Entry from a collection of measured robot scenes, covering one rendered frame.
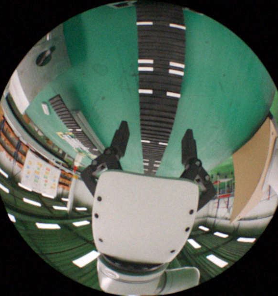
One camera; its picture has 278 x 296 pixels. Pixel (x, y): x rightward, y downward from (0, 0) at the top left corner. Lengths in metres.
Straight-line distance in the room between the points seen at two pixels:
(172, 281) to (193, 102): 0.27
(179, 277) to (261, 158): 0.29
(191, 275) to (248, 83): 0.29
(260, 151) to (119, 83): 0.35
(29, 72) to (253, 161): 0.45
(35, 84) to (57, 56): 0.06
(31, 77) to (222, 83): 0.25
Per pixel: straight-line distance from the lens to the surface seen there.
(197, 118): 0.19
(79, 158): 0.55
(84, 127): 0.26
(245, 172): 0.33
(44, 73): 0.16
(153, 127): 0.15
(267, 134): 0.30
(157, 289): 0.17
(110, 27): 0.15
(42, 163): 3.14
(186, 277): 0.18
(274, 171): 0.38
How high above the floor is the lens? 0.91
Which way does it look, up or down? 27 degrees down
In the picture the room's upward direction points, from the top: 169 degrees counter-clockwise
